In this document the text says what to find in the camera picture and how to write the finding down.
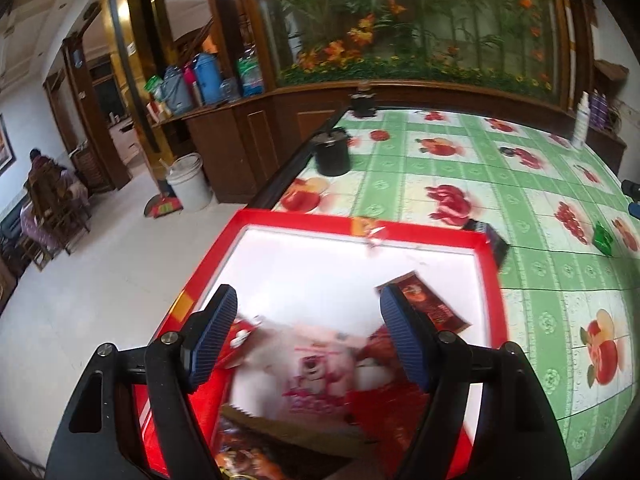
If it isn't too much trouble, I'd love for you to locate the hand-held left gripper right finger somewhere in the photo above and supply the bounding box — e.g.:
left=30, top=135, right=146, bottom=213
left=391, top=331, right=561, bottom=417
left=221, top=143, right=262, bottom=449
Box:
left=378, top=285, right=573, bottom=480

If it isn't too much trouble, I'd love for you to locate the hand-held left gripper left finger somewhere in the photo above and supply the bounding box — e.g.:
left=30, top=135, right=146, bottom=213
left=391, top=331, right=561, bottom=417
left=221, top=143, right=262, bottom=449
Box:
left=45, top=284, right=238, bottom=480

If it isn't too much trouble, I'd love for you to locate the small red snack packet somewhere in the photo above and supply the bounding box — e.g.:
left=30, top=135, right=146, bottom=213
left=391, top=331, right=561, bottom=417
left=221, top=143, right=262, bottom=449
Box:
left=220, top=315, right=266, bottom=371

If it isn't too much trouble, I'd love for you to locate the dark red snack packet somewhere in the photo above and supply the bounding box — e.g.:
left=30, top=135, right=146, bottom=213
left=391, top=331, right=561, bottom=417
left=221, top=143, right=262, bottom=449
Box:
left=375, top=271, right=472, bottom=333

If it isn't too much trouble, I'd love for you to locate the large red snack packet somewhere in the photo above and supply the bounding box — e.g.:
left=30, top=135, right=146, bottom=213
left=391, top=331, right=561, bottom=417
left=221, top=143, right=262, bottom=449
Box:
left=345, top=325, right=436, bottom=456

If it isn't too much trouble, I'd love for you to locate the pink snack packet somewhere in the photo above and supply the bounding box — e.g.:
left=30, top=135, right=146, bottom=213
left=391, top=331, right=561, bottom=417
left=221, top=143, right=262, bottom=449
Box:
left=240, top=322, right=386, bottom=423

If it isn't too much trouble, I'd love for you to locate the red-rimmed white tray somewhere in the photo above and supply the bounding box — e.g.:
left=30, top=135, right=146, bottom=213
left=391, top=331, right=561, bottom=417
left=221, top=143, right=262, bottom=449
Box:
left=132, top=209, right=511, bottom=480

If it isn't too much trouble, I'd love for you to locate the large brown snack packet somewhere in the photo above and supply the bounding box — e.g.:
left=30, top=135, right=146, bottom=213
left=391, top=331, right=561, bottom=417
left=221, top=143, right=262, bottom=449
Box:
left=215, top=405, right=381, bottom=480

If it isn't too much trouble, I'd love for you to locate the small green snack packet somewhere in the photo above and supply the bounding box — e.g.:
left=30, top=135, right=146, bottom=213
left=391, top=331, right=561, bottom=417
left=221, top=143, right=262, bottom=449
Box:
left=592, top=221, right=617, bottom=256

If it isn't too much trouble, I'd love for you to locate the white spray bottle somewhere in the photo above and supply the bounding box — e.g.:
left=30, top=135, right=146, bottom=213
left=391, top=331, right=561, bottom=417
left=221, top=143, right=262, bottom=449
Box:
left=571, top=91, right=591, bottom=150

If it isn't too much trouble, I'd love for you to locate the green checked fruit tablecloth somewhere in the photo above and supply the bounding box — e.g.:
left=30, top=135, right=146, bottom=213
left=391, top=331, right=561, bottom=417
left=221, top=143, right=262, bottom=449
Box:
left=272, top=107, right=640, bottom=480

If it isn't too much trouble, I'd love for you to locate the crinkled red orange wrapper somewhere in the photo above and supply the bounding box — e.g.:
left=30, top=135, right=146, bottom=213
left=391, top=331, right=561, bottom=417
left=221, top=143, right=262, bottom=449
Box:
left=350, top=216, right=388, bottom=251

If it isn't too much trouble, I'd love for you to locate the small black snack packet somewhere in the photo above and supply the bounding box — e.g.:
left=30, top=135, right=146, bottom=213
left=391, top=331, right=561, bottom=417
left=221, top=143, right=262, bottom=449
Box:
left=462, top=218, right=511, bottom=266

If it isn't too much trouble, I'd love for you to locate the red broom with dustpan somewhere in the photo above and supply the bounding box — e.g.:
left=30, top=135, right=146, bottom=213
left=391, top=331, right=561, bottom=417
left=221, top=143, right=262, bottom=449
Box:
left=144, top=160, right=183, bottom=219

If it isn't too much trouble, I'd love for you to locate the white plastic bucket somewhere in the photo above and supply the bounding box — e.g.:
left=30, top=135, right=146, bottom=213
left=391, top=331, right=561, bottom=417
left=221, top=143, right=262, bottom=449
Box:
left=165, top=152, right=212, bottom=212

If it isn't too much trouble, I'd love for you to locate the brown wooden cabinet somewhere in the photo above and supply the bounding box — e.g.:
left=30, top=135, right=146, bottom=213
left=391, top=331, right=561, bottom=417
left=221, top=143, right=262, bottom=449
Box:
left=150, top=82, right=628, bottom=211

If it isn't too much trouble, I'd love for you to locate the black pot with lid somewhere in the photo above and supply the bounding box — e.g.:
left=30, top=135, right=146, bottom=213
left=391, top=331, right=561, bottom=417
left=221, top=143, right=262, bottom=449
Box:
left=312, top=128, right=351, bottom=177

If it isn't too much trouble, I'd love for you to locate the wooden chair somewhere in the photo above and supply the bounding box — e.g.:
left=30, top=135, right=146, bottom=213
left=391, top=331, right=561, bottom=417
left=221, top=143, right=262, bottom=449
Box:
left=20, top=162, right=93, bottom=271

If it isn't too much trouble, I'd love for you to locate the black jar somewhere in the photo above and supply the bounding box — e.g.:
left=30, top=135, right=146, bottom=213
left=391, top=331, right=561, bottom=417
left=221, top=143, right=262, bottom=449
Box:
left=349, top=82, right=377, bottom=118

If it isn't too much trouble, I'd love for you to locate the red thermos flask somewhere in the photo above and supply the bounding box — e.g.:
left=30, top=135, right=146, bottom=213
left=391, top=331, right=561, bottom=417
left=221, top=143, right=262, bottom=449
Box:
left=183, top=62, right=201, bottom=106

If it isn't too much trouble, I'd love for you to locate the green plastic bag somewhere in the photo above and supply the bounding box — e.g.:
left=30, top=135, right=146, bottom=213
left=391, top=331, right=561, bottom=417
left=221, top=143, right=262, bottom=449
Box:
left=144, top=75, right=166, bottom=103

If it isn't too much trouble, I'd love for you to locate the blue thermos flask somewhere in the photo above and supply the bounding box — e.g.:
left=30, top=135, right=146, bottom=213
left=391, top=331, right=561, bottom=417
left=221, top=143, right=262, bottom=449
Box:
left=192, top=52, right=222, bottom=106

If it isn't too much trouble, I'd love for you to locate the green label water bottle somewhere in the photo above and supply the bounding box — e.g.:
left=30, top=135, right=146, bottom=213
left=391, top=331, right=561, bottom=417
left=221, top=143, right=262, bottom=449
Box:
left=236, top=45, right=266, bottom=97

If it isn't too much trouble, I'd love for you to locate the framed wall picture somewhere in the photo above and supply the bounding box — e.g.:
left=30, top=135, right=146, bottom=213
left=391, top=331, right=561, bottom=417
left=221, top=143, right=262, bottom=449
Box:
left=0, top=115, right=16, bottom=176

